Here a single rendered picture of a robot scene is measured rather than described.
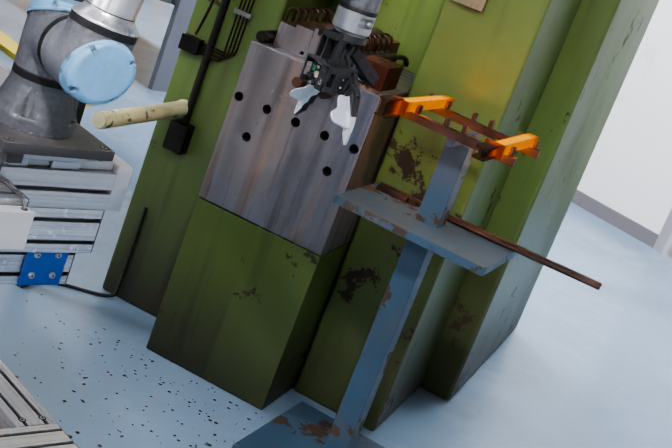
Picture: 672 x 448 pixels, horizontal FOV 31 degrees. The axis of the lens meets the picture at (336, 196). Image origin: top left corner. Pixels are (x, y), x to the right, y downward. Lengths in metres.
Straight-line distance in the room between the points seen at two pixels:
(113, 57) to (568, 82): 1.84
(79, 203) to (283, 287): 1.05
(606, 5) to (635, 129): 3.62
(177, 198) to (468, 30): 0.98
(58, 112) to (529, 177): 1.80
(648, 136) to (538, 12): 4.00
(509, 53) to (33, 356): 1.44
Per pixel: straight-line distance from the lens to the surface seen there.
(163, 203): 3.51
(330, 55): 2.26
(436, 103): 2.91
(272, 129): 3.11
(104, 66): 1.96
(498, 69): 3.11
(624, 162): 7.10
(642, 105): 7.08
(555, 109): 3.53
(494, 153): 2.64
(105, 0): 1.97
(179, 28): 6.11
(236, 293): 3.22
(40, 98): 2.11
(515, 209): 3.59
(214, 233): 3.22
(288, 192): 3.11
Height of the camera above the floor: 1.45
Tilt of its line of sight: 15 degrees down
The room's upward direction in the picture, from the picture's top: 21 degrees clockwise
